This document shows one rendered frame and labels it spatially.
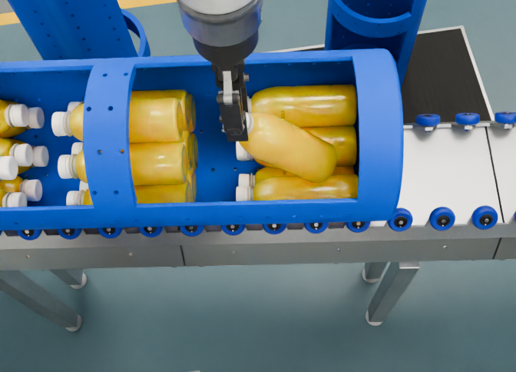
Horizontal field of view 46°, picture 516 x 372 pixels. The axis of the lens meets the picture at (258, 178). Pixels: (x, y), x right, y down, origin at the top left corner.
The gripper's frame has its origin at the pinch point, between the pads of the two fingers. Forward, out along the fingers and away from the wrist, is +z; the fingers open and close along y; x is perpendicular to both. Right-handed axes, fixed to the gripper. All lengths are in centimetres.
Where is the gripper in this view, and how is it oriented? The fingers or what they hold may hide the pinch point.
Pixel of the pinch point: (236, 113)
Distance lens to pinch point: 86.2
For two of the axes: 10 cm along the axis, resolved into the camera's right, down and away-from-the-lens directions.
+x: -10.0, 0.2, 0.3
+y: -0.1, -9.1, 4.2
